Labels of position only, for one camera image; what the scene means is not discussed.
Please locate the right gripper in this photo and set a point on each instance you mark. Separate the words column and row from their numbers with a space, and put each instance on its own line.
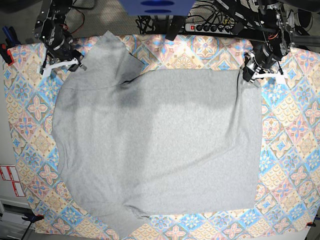
column 59, row 44

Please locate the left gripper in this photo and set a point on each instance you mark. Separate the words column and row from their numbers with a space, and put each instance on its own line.
column 261, row 57

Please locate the grey T-shirt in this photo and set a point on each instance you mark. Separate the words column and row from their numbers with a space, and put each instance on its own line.
column 172, row 141

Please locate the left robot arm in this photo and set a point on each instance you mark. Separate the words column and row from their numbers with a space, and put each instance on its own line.
column 273, row 22

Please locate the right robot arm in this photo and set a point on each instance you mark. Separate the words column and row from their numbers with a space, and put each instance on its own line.
column 52, row 16

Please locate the red black clamp upper left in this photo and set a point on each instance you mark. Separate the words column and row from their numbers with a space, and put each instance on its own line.
column 5, row 47

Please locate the black power strip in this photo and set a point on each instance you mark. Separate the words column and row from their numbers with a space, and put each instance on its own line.
column 208, row 28

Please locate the blue box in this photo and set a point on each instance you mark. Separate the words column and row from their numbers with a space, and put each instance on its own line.
column 157, row 7

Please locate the red white labels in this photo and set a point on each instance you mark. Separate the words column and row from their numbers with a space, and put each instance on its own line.
column 9, row 174

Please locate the black clamp lower left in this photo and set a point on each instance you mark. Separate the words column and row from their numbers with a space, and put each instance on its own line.
column 32, row 218

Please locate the orange clamp lower right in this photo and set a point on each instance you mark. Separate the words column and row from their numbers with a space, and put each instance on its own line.
column 310, row 224

